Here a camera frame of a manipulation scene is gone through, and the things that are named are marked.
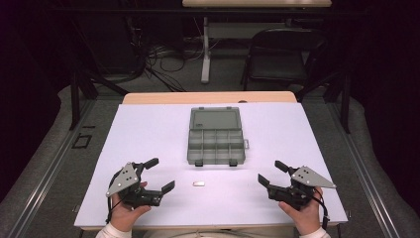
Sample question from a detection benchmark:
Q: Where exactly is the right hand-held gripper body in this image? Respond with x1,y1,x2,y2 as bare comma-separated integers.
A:
267,165,338,211

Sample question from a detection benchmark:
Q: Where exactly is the left hand-held gripper cable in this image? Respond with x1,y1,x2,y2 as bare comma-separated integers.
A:
104,192,124,225

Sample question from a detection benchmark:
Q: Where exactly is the metal floor rail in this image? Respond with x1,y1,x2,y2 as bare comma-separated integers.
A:
325,100,402,238
6,98,97,238

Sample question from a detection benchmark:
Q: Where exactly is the white table cover board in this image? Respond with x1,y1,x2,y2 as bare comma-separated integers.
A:
73,101,349,230

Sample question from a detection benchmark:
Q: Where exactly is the white-legged desk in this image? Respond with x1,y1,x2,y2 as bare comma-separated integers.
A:
181,0,333,84

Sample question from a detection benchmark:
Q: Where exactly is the right hand-held gripper cable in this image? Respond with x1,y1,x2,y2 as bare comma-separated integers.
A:
311,192,332,231

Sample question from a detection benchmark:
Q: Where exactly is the person's right hand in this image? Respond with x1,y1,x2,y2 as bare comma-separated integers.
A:
278,186,325,236

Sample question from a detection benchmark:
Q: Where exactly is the hand-held gripper cable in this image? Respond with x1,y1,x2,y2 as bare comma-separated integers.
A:
311,192,332,231
104,192,124,225

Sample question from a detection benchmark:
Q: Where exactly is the person's left hand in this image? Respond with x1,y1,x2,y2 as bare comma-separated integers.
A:
110,180,153,232

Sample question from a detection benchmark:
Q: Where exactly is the black metal stand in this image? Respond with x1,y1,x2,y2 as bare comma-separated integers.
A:
296,69,352,135
68,63,131,131

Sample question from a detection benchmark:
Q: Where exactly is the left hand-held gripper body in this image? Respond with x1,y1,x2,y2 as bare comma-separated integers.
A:
105,161,163,209

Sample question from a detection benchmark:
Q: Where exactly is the bundle of floor cables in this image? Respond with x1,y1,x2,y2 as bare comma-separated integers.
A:
125,16,206,93

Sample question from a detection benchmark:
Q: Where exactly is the black folding chair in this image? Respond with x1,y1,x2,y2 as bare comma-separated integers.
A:
240,27,329,92

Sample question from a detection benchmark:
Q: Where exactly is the grey plastic compartment box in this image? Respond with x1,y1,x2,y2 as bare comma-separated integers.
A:
186,105,250,168

